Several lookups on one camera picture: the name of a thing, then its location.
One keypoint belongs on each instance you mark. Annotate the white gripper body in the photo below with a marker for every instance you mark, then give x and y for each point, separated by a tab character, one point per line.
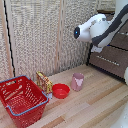
96	49

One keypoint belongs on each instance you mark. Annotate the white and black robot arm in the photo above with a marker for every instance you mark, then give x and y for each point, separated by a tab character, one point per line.
100	28

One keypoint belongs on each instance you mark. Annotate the brown drawer cabinet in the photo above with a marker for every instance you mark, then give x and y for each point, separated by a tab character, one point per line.
111	58

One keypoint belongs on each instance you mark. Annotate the pink cup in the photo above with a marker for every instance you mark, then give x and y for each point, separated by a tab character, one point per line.
77	82

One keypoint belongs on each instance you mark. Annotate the red plastic bowl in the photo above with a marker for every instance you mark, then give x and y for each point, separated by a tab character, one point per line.
61	90

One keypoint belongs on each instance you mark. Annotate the yellow and red food box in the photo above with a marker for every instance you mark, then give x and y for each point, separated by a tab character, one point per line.
44	83

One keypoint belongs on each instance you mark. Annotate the red plastic shopping basket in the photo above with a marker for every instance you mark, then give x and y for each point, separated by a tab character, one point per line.
21	100

